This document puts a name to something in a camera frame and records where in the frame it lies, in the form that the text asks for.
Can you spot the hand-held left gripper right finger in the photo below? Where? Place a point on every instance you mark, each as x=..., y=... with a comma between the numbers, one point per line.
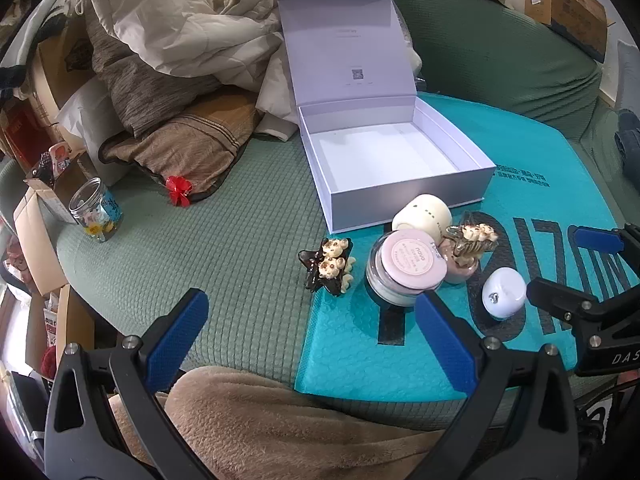
x=445, y=345

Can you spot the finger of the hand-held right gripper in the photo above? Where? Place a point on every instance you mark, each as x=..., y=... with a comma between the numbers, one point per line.
x=595, y=239
x=560, y=295

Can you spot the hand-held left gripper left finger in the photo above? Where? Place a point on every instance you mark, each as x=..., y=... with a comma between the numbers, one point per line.
x=180, y=340

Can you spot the white round case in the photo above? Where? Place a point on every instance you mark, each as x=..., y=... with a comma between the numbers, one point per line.
x=505, y=292

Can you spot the pink round compact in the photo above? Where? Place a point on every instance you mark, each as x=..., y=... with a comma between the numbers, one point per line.
x=457, y=272
x=410, y=257

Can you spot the glass powder jar pink lid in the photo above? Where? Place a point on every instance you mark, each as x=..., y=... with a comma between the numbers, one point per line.
x=385, y=285

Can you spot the gold bear hair claw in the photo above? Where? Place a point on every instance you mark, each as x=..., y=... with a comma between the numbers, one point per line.
x=472, y=240

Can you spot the cream cosmetic jar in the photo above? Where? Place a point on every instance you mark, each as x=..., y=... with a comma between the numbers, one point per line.
x=425, y=210

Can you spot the black bear hair claw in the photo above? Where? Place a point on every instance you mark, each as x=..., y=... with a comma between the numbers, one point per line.
x=325, y=265

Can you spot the white hinged gift box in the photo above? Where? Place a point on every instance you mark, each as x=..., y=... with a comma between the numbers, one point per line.
x=380, y=150

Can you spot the teal bubble mailer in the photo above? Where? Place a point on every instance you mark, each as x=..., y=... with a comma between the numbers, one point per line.
x=525, y=200

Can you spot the green covered sofa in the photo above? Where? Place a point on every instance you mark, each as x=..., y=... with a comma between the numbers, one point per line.
x=200, y=260

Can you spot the dark blue cloth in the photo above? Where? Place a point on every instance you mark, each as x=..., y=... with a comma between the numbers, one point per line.
x=630, y=140

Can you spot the beige fleece blanket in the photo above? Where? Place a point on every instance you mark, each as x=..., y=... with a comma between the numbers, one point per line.
x=280, y=430

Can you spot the red ribbon bow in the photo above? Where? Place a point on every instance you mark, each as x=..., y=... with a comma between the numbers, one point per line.
x=179, y=191

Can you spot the printed glass jar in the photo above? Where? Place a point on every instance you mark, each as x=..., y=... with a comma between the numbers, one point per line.
x=97, y=212

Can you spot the tall cardboard box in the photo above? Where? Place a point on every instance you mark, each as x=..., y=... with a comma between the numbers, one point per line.
x=40, y=250

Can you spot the light grey cushion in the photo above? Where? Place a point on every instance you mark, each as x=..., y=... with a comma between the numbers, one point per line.
x=630, y=70

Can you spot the cardboard box with packets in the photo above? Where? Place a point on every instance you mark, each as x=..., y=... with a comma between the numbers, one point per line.
x=60, y=195

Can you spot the tan striped pillow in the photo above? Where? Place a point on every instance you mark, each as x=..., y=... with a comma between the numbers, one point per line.
x=190, y=145

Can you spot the red white snack packet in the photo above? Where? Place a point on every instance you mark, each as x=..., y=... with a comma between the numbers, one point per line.
x=60, y=157

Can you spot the large cardboard box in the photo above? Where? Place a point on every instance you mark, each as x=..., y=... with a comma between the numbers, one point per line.
x=580, y=15

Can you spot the grey-brown heathered pillow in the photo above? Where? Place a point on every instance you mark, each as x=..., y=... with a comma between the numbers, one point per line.
x=135, y=85

